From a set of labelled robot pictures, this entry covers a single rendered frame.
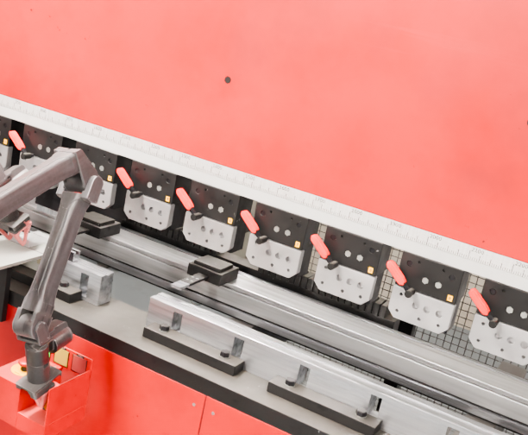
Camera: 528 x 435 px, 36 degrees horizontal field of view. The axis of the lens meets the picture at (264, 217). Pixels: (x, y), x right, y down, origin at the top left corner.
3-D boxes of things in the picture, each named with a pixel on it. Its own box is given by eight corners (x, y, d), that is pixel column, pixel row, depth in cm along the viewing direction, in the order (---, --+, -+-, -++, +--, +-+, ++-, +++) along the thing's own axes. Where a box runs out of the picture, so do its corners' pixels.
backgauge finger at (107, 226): (38, 236, 254) (40, 221, 253) (91, 223, 277) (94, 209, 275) (67, 248, 249) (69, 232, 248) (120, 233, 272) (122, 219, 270)
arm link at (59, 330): (10, 319, 199) (35, 326, 194) (44, 298, 207) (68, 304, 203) (21, 361, 203) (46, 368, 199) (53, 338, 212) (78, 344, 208)
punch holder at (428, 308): (386, 314, 195) (402, 250, 191) (397, 305, 203) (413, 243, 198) (445, 337, 189) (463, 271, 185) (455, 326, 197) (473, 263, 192)
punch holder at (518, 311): (466, 344, 187) (485, 278, 183) (474, 334, 195) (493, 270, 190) (531, 368, 181) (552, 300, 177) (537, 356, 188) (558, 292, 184)
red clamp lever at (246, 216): (242, 210, 205) (263, 242, 203) (250, 207, 208) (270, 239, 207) (237, 213, 206) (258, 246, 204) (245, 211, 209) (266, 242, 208)
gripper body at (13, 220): (5, 209, 239) (-1, 189, 234) (31, 219, 235) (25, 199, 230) (-10, 222, 235) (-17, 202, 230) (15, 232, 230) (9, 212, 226)
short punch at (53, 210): (34, 210, 248) (37, 179, 245) (39, 209, 250) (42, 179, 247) (59, 219, 244) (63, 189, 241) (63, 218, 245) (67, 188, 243)
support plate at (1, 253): (-49, 249, 228) (-48, 246, 228) (19, 233, 251) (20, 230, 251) (-2, 270, 221) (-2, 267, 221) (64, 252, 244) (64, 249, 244)
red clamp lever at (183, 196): (177, 187, 213) (197, 218, 212) (185, 185, 217) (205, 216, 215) (172, 191, 214) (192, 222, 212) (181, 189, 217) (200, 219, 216)
